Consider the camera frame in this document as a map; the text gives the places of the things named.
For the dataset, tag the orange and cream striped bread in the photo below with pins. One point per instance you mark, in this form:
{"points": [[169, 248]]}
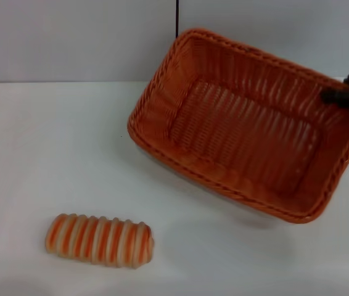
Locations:
{"points": [[100, 239]]}

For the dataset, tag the orange woven plastic basket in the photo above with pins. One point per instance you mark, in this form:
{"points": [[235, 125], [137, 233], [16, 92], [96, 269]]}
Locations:
{"points": [[239, 148]]}

